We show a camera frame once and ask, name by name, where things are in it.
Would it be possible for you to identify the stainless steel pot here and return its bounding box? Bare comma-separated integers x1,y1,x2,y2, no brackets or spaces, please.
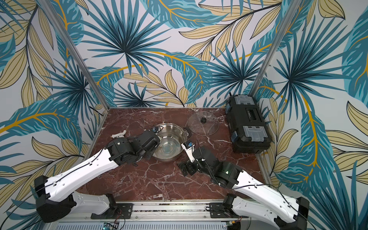
152,123,192,162

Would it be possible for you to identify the glass pot lid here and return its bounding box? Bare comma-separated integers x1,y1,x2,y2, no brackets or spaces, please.
187,111,219,136

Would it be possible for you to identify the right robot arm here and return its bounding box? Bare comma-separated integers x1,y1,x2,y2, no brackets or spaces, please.
178,142,309,230

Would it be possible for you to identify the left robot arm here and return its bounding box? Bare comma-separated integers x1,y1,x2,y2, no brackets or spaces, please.
34,127,161,223

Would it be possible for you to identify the white plastic water tap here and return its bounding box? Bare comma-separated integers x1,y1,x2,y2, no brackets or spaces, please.
111,130,126,139

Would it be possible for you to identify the black plastic toolbox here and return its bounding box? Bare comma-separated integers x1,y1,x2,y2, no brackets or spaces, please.
225,95,272,154

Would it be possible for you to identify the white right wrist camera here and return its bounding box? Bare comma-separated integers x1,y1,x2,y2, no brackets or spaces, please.
181,140,195,163

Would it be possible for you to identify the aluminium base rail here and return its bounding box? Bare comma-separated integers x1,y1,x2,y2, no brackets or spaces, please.
43,199,291,230

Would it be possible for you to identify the aluminium left corner post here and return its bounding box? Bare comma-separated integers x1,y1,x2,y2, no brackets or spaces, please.
39,0,110,111

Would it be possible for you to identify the aluminium corner post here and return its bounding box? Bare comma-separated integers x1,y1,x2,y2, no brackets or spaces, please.
248,0,302,97
39,0,110,111

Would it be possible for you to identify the aluminium right corner post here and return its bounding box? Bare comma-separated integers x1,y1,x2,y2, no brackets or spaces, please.
248,0,302,97

